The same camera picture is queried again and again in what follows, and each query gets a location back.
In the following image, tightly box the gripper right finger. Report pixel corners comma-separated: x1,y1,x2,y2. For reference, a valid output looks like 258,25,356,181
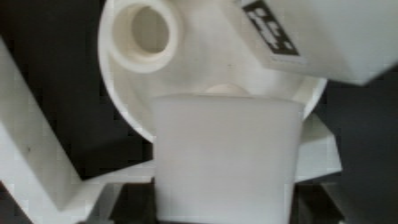
308,183,368,224

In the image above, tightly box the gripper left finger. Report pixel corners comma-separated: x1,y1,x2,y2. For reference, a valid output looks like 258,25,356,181
86,183,123,224

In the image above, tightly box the white U-shaped fence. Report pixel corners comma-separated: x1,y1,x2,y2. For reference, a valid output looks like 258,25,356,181
0,36,345,224

